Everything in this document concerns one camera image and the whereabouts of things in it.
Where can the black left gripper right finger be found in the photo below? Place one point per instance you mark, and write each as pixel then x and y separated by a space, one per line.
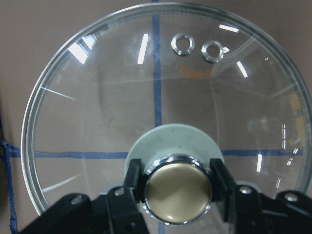
pixel 222 188

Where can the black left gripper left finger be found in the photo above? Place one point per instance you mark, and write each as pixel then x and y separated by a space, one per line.
pixel 133 179

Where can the glass pot lid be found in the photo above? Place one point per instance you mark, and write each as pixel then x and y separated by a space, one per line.
pixel 163 63

